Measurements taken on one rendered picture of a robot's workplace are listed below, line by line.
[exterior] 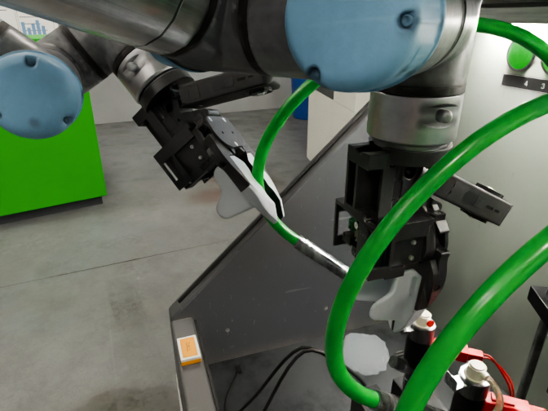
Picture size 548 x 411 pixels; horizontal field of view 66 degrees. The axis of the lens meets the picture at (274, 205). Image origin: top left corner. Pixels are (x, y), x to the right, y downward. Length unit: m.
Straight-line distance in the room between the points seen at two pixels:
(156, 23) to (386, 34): 0.13
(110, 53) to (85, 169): 3.13
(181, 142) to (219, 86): 0.08
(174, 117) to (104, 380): 1.68
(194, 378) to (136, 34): 0.51
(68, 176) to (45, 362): 1.76
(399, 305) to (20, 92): 0.40
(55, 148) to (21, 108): 3.17
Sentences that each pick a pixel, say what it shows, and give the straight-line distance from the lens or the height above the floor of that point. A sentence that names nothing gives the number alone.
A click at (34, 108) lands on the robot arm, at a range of 0.43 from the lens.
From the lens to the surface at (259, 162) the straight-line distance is 0.48.
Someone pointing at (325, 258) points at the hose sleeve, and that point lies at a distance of 0.53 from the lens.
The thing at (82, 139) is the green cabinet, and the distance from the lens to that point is 3.60.
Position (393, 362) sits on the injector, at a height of 1.07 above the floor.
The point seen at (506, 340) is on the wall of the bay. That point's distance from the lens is 0.86.
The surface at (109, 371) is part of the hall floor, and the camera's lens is 2.13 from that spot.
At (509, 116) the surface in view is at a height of 1.37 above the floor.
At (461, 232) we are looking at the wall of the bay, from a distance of 0.87.
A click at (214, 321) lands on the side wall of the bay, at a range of 0.80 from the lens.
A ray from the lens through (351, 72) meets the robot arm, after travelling 0.23.
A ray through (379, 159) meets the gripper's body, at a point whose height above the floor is 1.32.
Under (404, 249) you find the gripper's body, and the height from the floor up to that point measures 1.24.
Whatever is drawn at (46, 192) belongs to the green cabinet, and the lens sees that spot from 3.68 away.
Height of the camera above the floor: 1.43
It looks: 24 degrees down
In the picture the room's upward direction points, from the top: straight up
